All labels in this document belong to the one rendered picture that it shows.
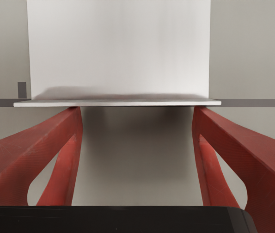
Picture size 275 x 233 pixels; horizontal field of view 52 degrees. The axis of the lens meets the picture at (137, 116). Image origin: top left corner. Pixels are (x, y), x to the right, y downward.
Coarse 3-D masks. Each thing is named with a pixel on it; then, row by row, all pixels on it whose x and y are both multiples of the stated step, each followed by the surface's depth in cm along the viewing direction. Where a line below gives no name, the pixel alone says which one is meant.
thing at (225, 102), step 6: (0, 102) 14; (6, 102) 14; (12, 102) 14; (222, 102) 14; (228, 102) 14; (234, 102) 14; (240, 102) 14; (246, 102) 14; (252, 102) 14; (258, 102) 14; (264, 102) 14; (270, 102) 14
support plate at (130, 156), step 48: (0, 0) 13; (240, 0) 13; (0, 48) 13; (240, 48) 13; (0, 96) 14; (240, 96) 14; (96, 144) 14; (144, 144) 14; (192, 144) 14; (96, 192) 14; (144, 192) 14; (192, 192) 14; (240, 192) 14
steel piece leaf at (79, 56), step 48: (48, 0) 13; (96, 0) 13; (144, 0) 13; (192, 0) 13; (48, 48) 13; (96, 48) 13; (144, 48) 13; (192, 48) 13; (48, 96) 13; (96, 96) 13; (144, 96) 13; (192, 96) 13
